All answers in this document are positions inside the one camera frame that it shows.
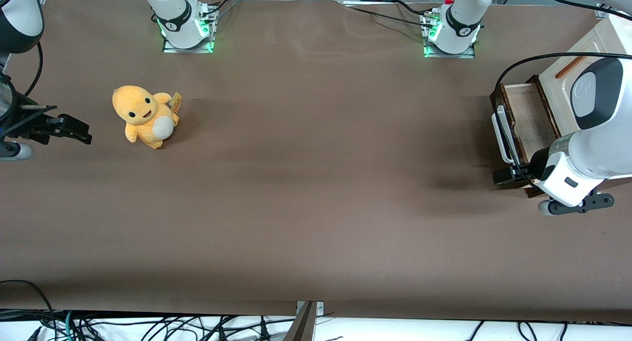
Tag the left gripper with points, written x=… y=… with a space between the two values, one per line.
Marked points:
x=535 y=160

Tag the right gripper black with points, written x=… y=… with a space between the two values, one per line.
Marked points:
x=25 y=124

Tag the dark brown wooden drawer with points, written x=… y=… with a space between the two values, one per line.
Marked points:
x=531 y=119

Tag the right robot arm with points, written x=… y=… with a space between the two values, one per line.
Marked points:
x=19 y=15

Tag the beige wooden drawer cabinet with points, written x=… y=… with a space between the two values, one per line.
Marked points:
x=555 y=99

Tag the yellow plush toy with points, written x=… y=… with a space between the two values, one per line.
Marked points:
x=143 y=114

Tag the brown table cover sheet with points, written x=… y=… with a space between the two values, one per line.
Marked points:
x=316 y=183

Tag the dark mounting beam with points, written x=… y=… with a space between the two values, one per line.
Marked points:
x=301 y=328

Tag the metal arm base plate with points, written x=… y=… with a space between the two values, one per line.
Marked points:
x=170 y=49
x=469 y=55

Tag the aluminium corner bracket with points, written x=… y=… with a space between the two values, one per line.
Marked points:
x=603 y=10

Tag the silver metal bracket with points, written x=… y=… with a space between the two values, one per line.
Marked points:
x=320 y=308

